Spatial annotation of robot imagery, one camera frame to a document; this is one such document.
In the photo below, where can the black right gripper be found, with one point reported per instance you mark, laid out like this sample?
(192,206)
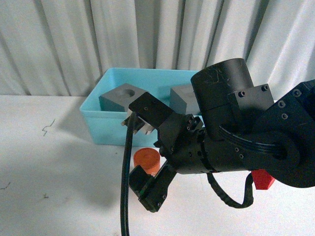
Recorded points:
(186,155)

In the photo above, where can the orange cylinder with white numbers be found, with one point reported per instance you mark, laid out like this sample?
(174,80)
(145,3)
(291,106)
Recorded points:
(147,158)

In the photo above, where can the gray cube with rectangular slot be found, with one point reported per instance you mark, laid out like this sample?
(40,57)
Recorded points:
(183,100)

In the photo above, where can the gray cube with round hole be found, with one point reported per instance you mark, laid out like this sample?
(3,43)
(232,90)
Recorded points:
(119,98)

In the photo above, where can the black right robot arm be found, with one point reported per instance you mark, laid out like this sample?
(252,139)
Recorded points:
(240,132)

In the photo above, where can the light blue plastic box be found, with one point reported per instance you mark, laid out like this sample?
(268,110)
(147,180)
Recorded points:
(105,126)

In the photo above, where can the white pleated curtain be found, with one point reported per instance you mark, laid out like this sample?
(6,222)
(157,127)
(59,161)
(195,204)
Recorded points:
(63,47)

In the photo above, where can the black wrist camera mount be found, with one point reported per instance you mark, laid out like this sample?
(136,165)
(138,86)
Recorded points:
(150,112)

